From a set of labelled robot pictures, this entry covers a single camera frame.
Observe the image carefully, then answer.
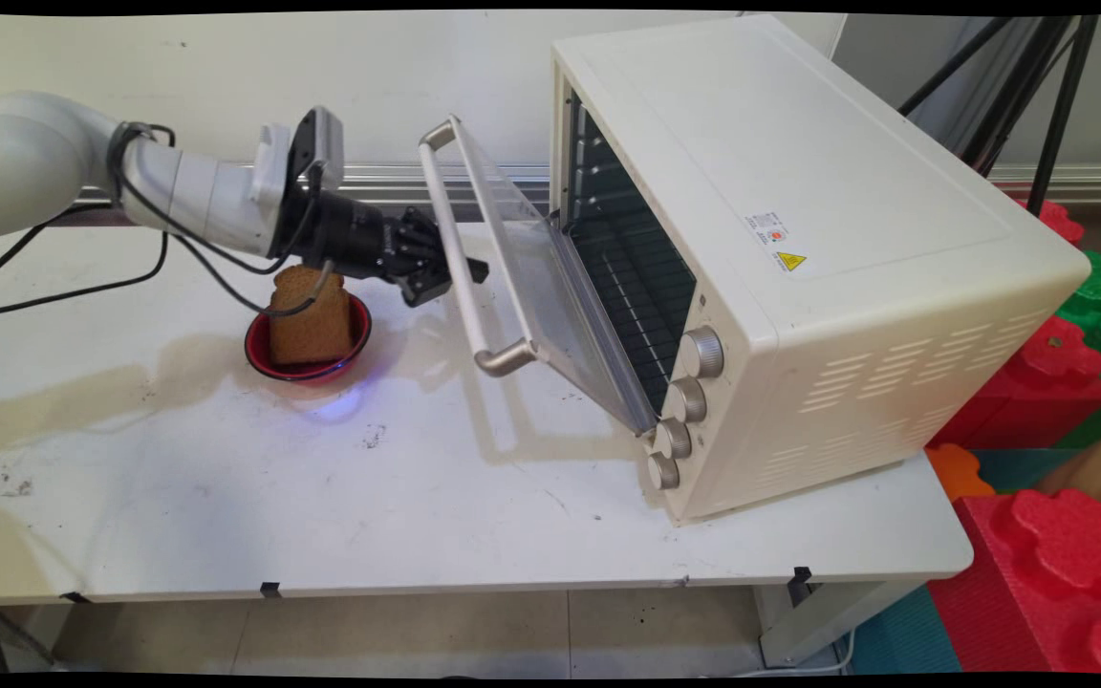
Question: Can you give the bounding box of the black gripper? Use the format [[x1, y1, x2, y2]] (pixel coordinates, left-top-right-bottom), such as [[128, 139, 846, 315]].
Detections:
[[306, 189, 491, 309]]

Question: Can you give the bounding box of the glass oven door with handle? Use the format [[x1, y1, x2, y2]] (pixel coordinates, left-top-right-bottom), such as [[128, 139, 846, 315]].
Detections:
[[417, 114, 659, 438]]

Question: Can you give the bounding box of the brown bread slice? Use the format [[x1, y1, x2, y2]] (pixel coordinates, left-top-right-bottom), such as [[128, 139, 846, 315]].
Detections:
[[269, 265, 356, 367]]

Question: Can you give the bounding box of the red bowl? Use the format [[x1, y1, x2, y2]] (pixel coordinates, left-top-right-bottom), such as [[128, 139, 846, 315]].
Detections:
[[244, 291, 374, 384]]

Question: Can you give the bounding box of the metal oven rack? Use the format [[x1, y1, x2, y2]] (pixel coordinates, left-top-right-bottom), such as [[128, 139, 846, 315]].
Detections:
[[573, 225, 701, 414]]

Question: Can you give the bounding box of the white label sticker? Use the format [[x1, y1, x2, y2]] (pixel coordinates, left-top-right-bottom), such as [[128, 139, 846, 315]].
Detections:
[[745, 212, 791, 247]]

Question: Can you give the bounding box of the cream toaster oven body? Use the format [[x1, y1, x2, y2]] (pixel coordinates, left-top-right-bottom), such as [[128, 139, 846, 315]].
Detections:
[[549, 14, 1093, 527]]

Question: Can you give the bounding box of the white table leg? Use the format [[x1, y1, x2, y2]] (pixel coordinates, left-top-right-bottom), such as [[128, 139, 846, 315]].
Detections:
[[754, 577, 926, 669]]

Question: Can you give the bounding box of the orange foam block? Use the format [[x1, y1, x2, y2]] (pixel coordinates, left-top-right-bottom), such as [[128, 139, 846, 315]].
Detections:
[[924, 443, 998, 504]]

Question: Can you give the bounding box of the teal foam floor mat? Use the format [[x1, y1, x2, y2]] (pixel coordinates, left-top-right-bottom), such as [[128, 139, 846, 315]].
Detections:
[[845, 584, 963, 676]]

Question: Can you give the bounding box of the small red foam block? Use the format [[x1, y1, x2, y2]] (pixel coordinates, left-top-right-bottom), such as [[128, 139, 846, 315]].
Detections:
[[1007, 195, 1086, 249]]

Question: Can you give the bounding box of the teal foam block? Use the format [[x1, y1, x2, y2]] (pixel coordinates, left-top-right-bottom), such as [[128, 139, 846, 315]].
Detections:
[[969, 447, 1090, 495]]

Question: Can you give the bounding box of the black tripod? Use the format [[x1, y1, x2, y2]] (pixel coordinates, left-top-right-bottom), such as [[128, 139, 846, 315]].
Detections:
[[898, 14, 1101, 217]]

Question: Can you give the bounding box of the large red foam block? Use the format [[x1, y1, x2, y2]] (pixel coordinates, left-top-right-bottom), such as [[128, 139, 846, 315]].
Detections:
[[927, 488, 1101, 676]]

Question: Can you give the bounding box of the aluminium wall rail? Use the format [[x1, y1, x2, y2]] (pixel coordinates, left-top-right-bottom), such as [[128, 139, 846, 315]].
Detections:
[[73, 160, 1101, 205]]

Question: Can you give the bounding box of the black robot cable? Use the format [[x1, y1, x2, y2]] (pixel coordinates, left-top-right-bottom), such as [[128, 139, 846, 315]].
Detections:
[[0, 121, 337, 319]]

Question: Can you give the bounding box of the white floor cable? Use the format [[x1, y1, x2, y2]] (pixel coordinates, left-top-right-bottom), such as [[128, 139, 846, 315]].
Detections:
[[703, 625, 857, 679]]

